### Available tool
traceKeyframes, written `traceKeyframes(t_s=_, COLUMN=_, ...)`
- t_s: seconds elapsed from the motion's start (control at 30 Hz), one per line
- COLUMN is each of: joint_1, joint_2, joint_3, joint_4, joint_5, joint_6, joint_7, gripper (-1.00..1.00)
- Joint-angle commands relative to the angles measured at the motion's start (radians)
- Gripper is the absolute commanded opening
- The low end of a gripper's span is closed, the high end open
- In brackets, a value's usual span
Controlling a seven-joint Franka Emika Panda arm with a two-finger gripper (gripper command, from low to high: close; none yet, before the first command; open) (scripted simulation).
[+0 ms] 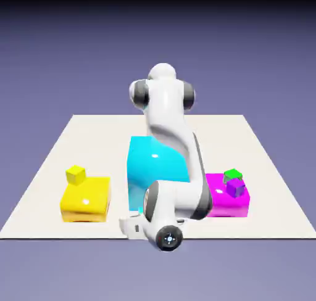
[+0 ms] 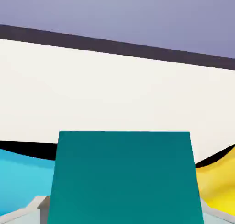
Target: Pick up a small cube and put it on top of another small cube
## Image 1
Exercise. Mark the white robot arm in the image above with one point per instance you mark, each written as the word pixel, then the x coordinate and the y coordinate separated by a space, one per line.
pixel 167 108

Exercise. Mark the small green cube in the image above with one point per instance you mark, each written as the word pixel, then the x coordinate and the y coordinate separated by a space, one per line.
pixel 232 174

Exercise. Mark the large yellow box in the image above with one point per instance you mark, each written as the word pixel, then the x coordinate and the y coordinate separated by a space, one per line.
pixel 86 199

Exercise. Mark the large cyan box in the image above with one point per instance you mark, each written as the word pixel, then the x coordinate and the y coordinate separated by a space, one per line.
pixel 148 167

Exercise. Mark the small purple cube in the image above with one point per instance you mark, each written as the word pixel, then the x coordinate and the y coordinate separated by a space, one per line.
pixel 235 188

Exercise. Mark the large magenta box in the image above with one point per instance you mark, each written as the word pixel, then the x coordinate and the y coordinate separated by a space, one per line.
pixel 222 204

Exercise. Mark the small yellow cube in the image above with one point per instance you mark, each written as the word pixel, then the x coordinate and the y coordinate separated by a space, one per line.
pixel 75 175

